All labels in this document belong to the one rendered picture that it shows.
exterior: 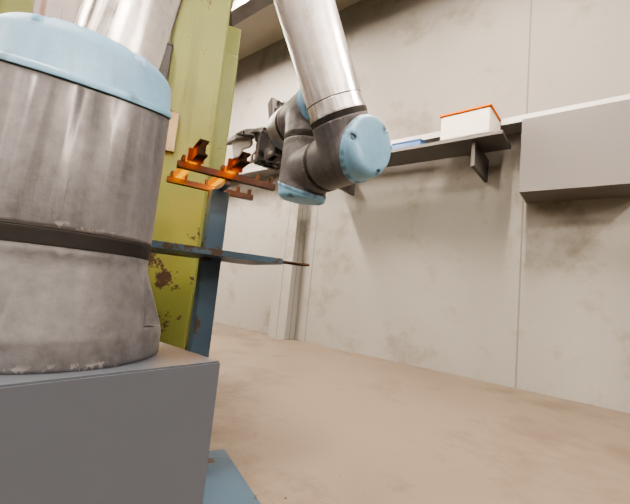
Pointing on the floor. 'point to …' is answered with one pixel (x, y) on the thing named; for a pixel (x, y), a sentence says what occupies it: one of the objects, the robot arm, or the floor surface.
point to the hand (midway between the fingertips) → (254, 149)
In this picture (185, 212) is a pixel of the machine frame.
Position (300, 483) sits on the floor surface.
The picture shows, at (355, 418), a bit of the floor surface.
